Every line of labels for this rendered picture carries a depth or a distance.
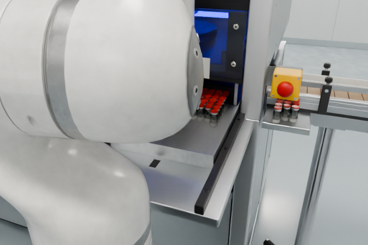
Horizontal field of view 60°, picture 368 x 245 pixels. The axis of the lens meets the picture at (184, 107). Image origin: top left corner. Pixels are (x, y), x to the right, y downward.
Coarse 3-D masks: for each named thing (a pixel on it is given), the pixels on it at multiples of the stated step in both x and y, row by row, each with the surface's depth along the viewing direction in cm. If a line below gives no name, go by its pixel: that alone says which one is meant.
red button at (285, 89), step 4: (280, 84) 81; (284, 84) 80; (288, 84) 80; (280, 88) 80; (284, 88) 80; (288, 88) 80; (292, 88) 80; (280, 92) 81; (284, 92) 80; (288, 92) 80; (292, 92) 80; (284, 96) 81; (288, 96) 81
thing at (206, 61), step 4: (204, 60) 88; (208, 60) 88; (204, 64) 89; (208, 64) 88; (204, 68) 89; (208, 68) 89; (204, 72) 90; (208, 72) 89; (204, 76) 90; (208, 76) 90
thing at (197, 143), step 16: (192, 128) 86; (208, 128) 86; (224, 128) 86; (112, 144) 78; (128, 144) 76; (144, 144) 74; (160, 144) 73; (176, 144) 79; (192, 144) 79; (208, 144) 79; (176, 160) 73; (192, 160) 71; (208, 160) 69
